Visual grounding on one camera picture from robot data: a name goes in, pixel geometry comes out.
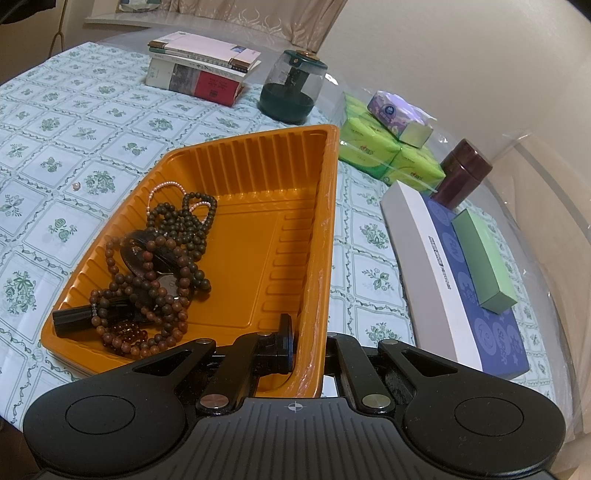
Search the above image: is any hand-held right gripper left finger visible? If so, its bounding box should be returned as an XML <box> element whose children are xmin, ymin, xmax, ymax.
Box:
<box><xmin>134</xmin><ymin>314</ymin><xmax>296</xmax><ymax>416</ymax></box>

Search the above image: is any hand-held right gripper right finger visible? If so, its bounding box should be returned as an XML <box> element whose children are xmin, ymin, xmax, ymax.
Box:
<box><xmin>327</xmin><ymin>333</ymin><xmax>465</xmax><ymax>415</ymax></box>

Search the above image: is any orange plastic tray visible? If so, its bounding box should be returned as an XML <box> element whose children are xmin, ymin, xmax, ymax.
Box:
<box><xmin>40</xmin><ymin>124</ymin><xmax>341</xmax><ymax>400</ymax></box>

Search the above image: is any dark bead necklace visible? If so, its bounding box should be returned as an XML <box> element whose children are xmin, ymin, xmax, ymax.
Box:
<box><xmin>146</xmin><ymin>192</ymin><xmax>218</xmax><ymax>297</ymax></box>

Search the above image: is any dark red bead bracelet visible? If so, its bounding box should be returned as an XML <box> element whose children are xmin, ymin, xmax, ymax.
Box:
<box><xmin>113</xmin><ymin>322</ymin><xmax>150</xmax><ymax>345</ymax></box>

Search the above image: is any reddish brown bead necklace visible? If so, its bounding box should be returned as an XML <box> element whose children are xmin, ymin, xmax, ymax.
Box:
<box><xmin>89</xmin><ymin>235</ymin><xmax>190</xmax><ymax>361</ymax></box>

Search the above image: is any black wrist band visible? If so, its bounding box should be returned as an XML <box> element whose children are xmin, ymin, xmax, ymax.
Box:
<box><xmin>120</xmin><ymin>233</ymin><xmax>179</xmax><ymax>278</ymax></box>

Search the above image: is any black cylindrical tube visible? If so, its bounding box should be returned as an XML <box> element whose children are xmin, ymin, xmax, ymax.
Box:
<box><xmin>51</xmin><ymin>302</ymin><xmax>135</xmax><ymax>337</ymax></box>

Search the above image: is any white and blue flat box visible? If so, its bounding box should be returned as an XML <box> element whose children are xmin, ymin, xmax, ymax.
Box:
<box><xmin>379</xmin><ymin>181</ymin><xmax>531</xmax><ymax>380</ymax></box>

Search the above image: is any long green box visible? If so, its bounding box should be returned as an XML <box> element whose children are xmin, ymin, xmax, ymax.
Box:
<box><xmin>451</xmin><ymin>208</ymin><xmax>519</xmax><ymax>315</ymax></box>

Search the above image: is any bundle of green tissue packs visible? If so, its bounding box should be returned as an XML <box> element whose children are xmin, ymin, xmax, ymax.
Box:
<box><xmin>337</xmin><ymin>92</ymin><xmax>447</xmax><ymax>186</ymax></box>

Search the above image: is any dark brown canister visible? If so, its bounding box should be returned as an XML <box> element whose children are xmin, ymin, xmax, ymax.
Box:
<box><xmin>433</xmin><ymin>138</ymin><xmax>493</xmax><ymax>211</ymax></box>

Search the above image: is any purple tissue pack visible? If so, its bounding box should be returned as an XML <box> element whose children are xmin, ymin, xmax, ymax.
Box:
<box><xmin>366</xmin><ymin>90</ymin><xmax>435</xmax><ymax>149</ymax></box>

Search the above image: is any dark green glass jar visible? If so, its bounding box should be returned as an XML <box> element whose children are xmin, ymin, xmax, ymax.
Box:
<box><xmin>257</xmin><ymin>49</ymin><xmax>329</xmax><ymax>126</ymax></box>

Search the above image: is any thick white red book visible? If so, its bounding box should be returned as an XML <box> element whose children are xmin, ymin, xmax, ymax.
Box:
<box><xmin>145</xmin><ymin>59</ymin><xmax>247</xmax><ymax>108</ymax></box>

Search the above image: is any small brown edged book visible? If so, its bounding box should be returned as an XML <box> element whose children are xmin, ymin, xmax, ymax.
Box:
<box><xmin>227</xmin><ymin>46</ymin><xmax>262</xmax><ymax>73</ymax></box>

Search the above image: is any thin white book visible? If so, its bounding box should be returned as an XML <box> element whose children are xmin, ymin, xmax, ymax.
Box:
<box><xmin>148</xmin><ymin>49</ymin><xmax>247</xmax><ymax>76</ymax></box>

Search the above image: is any pink cover book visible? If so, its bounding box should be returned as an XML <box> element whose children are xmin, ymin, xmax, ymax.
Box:
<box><xmin>148</xmin><ymin>31</ymin><xmax>246</xmax><ymax>62</ymax></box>

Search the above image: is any beige curtain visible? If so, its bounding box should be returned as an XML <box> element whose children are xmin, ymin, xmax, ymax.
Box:
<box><xmin>165</xmin><ymin>0</ymin><xmax>348</xmax><ymax>52</ymax></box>

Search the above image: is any thin brown coat stand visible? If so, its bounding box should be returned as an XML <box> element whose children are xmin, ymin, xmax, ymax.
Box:
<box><xmin>48</xmin><ymin>0</ymin><xmax>66</xmax><ymax>59</ymax></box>

